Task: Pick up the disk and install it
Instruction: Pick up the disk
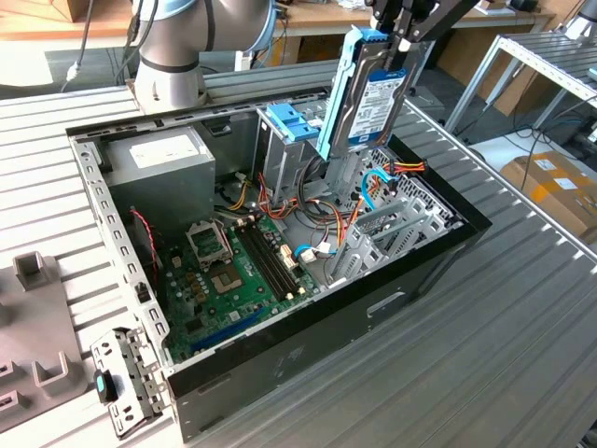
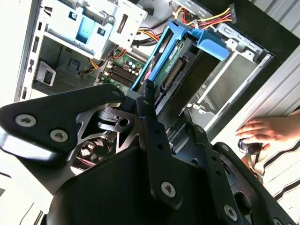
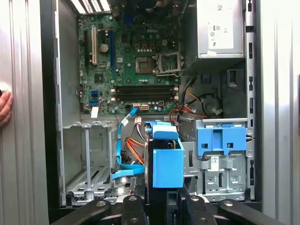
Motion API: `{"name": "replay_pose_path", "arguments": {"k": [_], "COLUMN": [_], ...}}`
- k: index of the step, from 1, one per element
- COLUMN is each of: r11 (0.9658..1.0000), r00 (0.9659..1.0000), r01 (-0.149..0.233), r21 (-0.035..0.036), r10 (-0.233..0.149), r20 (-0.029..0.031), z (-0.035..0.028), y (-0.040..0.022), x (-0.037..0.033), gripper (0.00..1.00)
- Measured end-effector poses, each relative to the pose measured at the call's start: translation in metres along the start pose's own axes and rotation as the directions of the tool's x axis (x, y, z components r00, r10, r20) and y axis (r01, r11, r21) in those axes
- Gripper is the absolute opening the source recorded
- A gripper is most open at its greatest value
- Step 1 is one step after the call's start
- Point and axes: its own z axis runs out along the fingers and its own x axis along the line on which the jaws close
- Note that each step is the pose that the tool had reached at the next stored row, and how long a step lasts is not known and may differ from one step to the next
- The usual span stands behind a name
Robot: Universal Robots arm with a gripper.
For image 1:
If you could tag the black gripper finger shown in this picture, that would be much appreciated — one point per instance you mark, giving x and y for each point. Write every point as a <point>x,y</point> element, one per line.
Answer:
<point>438,21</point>
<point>396,23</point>

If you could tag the hard disk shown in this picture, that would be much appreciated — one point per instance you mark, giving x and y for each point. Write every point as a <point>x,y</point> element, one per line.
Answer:
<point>373,102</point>

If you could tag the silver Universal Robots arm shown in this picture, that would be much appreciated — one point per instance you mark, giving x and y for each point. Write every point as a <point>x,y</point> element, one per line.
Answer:
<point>168,70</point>

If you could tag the metal disk bay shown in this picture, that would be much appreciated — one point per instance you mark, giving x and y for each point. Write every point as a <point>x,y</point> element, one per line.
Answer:
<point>361,254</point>

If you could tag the plain brown cardboard box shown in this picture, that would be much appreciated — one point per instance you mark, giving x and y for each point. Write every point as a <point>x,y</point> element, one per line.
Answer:
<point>462,56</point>

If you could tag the wooden desk with white legs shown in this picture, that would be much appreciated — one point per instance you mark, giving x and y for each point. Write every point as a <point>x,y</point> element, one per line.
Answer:
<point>326,14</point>

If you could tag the metal drive cage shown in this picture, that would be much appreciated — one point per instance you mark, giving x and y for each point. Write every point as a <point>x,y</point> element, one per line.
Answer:
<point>289,158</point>

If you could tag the cardboard box with labels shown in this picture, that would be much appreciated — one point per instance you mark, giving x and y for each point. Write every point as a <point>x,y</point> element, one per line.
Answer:
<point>550,196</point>

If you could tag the black RAM slot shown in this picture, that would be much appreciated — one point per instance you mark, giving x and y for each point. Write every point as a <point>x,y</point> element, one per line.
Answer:
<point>264,266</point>
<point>275,261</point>

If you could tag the grey power supply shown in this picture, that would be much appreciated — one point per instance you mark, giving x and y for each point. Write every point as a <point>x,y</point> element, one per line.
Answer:
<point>158,182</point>

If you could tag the CPU socket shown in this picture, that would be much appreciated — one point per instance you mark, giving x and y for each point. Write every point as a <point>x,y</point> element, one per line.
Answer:
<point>226,281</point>

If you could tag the black open PC case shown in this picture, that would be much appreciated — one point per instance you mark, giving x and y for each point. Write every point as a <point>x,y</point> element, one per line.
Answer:
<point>326,336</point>

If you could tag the brown wooden box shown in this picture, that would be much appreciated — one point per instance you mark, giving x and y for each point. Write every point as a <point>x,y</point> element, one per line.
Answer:
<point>70,7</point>

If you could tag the green motherboard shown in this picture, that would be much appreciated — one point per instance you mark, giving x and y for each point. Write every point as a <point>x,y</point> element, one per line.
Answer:
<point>242,317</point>

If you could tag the black case fan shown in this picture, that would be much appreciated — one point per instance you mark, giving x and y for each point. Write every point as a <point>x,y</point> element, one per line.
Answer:
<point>144,254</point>

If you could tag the light wooden desk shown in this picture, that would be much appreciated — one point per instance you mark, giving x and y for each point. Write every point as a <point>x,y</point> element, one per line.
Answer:
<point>46,25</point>

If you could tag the blue expansion slot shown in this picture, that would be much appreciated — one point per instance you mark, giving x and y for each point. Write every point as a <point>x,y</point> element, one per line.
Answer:
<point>224,333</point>

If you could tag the black latch with blue stripe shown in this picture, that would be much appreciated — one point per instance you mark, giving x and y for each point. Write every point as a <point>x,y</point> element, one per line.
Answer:
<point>105,387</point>

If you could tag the grey parts rack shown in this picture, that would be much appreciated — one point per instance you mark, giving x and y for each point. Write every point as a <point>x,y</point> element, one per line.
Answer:
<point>37,326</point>

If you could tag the metal frame slat table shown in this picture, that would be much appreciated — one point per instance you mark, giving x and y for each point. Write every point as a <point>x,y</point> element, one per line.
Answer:
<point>527,51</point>

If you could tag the metal expansion bracket cover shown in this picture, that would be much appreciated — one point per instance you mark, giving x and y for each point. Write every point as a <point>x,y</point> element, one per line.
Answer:
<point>135,368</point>

